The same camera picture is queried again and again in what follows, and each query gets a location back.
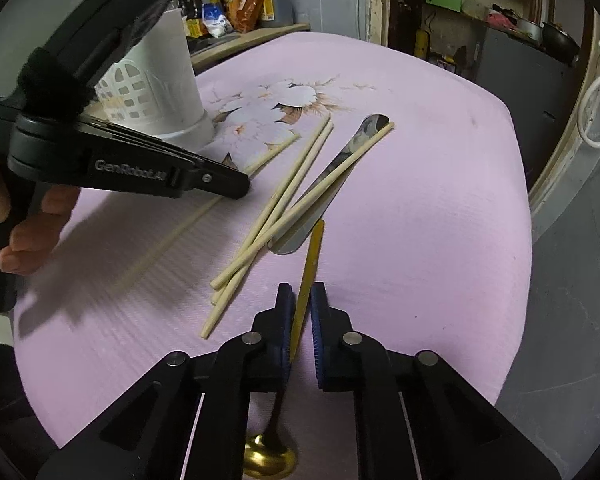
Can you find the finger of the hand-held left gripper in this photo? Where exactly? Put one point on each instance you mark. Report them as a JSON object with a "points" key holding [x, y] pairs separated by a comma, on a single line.
{"points": [[215, 182]]}

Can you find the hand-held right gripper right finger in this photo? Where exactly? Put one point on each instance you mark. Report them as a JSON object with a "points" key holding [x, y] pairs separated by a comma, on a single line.
{"points": [[316, 350]]}

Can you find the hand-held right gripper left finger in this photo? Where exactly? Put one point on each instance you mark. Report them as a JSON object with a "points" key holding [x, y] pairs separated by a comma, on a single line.
{"points": [[285, 365]]}

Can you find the gold spoon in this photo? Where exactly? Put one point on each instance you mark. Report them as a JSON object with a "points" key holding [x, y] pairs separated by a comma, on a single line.
{"points": [[312, 260]]}

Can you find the steel spoon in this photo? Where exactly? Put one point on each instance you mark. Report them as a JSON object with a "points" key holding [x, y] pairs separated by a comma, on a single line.
{"points": [[300, 232]]}

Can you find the white plastic utensil basket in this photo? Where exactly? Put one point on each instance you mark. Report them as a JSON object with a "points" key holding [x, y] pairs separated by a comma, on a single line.
{"points": [[170, 85]]}

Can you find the person's left hand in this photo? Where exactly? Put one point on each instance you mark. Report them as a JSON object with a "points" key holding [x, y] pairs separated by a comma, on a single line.
{"points": [[40, 240]]}

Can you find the pink floral tablecloth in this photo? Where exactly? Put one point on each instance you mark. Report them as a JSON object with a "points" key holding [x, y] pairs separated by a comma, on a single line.
{"points": [[405, 235]]}

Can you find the blue and white packet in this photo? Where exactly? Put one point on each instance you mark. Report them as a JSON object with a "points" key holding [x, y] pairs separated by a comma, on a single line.
{"points": [[217, 22]]}

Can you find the orange seasoning packet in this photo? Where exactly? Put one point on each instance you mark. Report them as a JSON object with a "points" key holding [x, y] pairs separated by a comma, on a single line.
{"points": [[247, 10]]}

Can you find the yellow cylinder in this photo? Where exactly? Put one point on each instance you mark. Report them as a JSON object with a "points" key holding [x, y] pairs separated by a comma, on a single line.
{"points": [[422, 45]]}

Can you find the green box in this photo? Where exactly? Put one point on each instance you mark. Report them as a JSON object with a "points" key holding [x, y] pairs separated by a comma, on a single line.
{"points": [[442, 0]]}

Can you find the grey cabinet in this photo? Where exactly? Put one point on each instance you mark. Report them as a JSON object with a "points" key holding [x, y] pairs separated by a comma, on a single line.
{"points": [[515, 90]]}

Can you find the pink cloth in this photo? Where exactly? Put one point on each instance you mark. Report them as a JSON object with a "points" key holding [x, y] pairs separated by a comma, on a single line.
{"points": [[500, 17]]}

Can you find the small metal pot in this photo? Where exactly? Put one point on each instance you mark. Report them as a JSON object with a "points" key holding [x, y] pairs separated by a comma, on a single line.
{"points": [[527, 27]]}

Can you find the dark cooking pot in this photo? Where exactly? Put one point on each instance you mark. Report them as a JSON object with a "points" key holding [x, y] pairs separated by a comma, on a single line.
{"points": [[560, 42]]}

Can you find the worn door frame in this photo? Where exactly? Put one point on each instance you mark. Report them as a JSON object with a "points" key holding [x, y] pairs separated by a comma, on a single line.
{"points": [[377, 5]]}

